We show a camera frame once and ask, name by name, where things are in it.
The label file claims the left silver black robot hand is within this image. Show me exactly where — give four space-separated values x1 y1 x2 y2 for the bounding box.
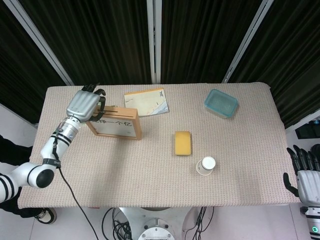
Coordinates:
65 82 107 123

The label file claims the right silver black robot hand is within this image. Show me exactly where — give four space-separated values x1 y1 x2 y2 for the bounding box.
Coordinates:
282 144 320 208

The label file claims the silver metal robot base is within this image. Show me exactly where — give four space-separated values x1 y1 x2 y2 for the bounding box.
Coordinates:
117 206 201 240

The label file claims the black equipment with screen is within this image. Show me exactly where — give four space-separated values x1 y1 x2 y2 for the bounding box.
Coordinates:
294 121 320 140

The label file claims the beige paperback notebook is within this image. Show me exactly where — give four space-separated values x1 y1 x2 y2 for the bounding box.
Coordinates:
123 87 170 118

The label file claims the black pleated curtain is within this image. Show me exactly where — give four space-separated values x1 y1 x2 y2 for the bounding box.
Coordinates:
0 0 66 125
18 0 153 86
228 0 320 130
159 0 263 85

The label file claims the beige woven tablecloth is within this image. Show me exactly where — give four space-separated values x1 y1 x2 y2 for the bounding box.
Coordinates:
18 81 297 209

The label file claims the white paper cup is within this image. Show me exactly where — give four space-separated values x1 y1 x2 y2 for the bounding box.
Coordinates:
195 155 217 177

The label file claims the yellow sponge block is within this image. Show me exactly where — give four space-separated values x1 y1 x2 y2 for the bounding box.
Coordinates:
174 130 194 157

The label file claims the black white sneaker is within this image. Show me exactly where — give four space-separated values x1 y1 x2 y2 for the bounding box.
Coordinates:
34 207 58 225

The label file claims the teal transparent plastic container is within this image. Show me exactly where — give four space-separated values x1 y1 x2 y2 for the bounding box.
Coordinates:
203 88 239 120

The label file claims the wooden coin box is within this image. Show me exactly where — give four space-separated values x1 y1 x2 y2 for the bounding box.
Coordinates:
84 105 142 141

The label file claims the grey metal frame post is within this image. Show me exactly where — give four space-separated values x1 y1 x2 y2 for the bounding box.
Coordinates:
3 0 75 86
146 0 163 85
221 0 276 83

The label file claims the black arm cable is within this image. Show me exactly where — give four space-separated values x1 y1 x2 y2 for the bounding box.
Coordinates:
51 127 100 240

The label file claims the black cable bundle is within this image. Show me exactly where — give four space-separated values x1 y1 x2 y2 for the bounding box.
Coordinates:
184 206 215 240
102 207 133 240

